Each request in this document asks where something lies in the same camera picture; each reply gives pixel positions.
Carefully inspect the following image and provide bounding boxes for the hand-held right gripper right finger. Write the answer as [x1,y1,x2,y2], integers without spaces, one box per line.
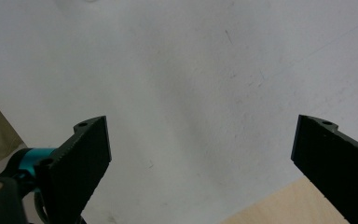
[290,114,358,224]

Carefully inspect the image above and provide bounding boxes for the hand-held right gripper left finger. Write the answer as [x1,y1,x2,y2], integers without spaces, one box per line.
[33,115,113,224]

